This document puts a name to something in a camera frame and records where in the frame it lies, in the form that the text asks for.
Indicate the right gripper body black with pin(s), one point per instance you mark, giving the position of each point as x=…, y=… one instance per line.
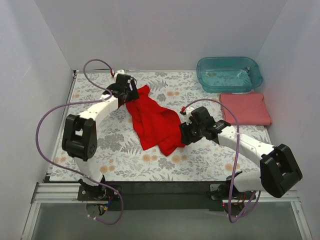
x=186, y=132

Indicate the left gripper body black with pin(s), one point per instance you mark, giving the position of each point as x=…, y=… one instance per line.
x=130, y=92

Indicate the red t shirt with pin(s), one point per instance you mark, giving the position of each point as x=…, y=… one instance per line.
x=155, y=125

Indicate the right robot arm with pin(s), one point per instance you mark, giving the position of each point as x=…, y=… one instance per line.
x=278, y=169

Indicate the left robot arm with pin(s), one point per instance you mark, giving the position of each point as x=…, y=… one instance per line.
x=80, y=132

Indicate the folded pink t shirt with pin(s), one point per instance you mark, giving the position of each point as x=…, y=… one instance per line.
x=249, y=108

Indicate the teal plastic bin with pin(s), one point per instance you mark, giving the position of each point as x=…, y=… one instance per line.
x=228, y=74

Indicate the floral tablecloth mat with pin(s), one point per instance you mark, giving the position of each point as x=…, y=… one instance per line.
x=120, y=157

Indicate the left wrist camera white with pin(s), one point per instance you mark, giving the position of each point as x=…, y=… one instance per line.
x=114, y=73

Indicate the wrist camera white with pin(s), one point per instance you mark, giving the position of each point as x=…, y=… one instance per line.
x=186, y=112
x=114, y=73

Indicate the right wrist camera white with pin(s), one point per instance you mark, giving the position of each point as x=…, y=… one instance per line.
x=186, y=112

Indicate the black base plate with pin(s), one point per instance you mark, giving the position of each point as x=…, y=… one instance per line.
x=158, y=195

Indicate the aluminium frame rail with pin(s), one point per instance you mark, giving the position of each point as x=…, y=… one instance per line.
x=68, y=193

